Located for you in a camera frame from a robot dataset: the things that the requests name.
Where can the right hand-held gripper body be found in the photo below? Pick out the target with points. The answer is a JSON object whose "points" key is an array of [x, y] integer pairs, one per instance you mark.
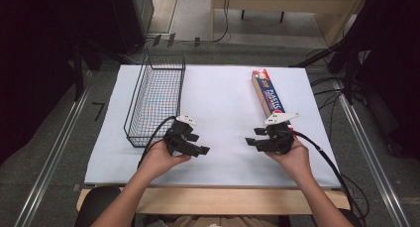
{"points": [[280, 138]]}

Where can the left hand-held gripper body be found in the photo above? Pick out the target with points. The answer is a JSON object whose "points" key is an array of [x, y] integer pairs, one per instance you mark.
{"points": [[178, 134]]}

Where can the long plastic wrap box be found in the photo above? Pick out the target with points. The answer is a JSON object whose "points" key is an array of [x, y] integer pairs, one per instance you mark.
{"points": [[269, 94]]}

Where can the person's right hand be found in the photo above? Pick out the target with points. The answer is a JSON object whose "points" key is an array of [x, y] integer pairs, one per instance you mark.
{"points": [[294, 161]]}

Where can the person's left hand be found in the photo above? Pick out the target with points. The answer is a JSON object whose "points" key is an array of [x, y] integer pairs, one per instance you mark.
{"points": [[161, 159]]}

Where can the white table cover sheet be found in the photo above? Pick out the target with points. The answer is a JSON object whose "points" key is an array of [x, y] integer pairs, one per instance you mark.
{"points": [[224, 104]]}

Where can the person's beige clothing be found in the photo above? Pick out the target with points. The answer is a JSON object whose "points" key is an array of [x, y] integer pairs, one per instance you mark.
{"points": [[211, 222]]}

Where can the black stand leg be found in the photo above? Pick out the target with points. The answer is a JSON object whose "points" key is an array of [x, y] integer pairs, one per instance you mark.
{"points": [[317, 55]]}

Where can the black stool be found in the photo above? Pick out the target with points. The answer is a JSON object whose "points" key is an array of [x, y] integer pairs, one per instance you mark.
{"points": [[95, 204]]}

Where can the black cabinet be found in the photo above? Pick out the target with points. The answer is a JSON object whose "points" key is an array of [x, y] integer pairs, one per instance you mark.
{"points": [[132, 15]]}

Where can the light wooden bench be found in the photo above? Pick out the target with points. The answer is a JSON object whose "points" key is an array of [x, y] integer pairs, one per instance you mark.
{"points": [[280, 2]]}

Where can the black curtain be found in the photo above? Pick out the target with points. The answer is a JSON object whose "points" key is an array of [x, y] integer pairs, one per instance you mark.
{"points": [[33, 65], [393, 55]]}

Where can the metal floor rail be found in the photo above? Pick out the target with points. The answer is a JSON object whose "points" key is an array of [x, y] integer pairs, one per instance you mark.
{"points": [[52, 157], [373, 161]]}

